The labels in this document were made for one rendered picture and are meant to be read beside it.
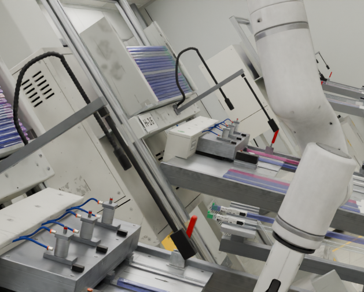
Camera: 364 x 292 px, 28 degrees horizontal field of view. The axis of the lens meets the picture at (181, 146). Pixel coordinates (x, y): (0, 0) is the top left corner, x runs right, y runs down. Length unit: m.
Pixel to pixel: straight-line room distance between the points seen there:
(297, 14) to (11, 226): 0.59
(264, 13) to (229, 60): 4.59
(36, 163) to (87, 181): 0.82
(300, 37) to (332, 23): 7.60
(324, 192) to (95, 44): 1.37
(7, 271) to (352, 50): 7.79
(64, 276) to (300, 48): 0.51
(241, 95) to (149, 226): 3.56
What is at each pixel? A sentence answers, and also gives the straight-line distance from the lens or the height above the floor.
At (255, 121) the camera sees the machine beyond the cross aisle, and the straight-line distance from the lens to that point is 5.76.
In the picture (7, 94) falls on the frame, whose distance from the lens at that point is 1.56.
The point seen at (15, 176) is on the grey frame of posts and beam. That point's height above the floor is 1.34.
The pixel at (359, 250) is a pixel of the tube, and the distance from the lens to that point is 1.55.
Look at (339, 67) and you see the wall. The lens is 8.77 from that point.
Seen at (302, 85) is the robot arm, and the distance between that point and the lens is 1.16.
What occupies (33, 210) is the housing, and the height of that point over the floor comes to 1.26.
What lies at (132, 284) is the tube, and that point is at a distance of 1.29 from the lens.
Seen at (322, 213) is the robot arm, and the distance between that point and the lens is 1.16.
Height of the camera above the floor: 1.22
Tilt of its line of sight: level
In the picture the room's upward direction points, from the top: 31 degrees counter-clockwise
